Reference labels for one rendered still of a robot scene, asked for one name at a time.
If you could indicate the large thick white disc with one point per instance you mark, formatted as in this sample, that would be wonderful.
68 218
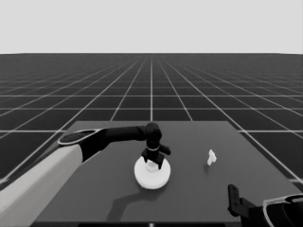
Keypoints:
151 180

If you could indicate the small white T-shaped piece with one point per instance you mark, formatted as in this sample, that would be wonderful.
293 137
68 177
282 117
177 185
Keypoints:
211 157

